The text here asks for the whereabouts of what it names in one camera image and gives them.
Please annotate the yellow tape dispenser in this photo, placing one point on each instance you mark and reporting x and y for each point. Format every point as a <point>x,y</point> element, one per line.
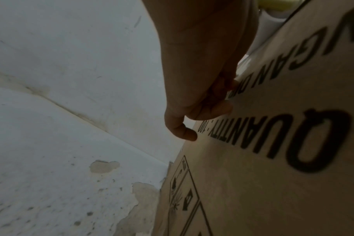
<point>270,20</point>

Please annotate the brown cardboard box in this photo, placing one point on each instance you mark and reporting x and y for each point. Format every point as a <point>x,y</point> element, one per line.
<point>267,161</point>

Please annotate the person's left hand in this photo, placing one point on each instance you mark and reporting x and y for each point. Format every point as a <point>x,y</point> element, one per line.
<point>200,57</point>

